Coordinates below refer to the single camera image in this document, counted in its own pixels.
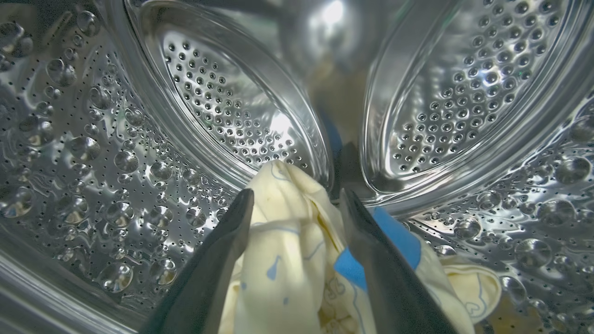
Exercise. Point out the cream garment with blue patch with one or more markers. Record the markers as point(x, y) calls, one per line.
point(287, 260)

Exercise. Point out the white front-load washing machine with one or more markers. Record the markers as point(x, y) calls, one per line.
point(93, 139)

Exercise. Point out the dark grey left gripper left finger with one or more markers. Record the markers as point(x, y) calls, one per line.
point(204, 278)

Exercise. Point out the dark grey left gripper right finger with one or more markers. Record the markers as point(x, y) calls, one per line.
point(394, 287)

